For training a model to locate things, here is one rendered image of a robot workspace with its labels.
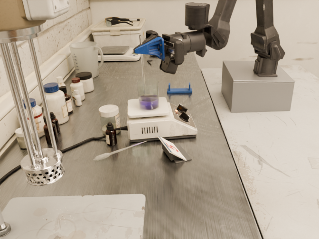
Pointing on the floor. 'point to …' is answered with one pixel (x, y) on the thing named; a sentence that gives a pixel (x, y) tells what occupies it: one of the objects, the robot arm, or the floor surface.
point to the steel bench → (118, 171)
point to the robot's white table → (276, 156)
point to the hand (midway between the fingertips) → (146, 49)
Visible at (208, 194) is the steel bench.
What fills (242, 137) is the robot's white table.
